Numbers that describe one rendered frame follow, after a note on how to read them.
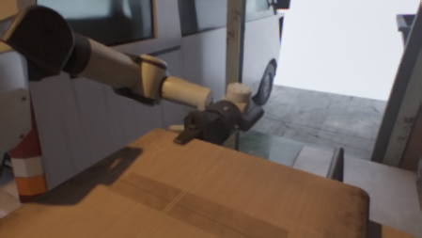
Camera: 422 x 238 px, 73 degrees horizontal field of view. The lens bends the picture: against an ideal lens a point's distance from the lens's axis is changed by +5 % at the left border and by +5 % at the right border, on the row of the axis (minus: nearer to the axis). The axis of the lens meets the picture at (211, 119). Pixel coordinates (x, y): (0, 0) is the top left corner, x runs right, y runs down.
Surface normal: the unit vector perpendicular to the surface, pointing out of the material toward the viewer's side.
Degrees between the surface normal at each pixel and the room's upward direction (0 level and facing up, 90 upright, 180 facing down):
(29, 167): 87
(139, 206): 0
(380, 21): 90
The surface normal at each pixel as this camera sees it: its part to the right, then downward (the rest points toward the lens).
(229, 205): 0.00, -0.91
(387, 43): -0.49, 0.37
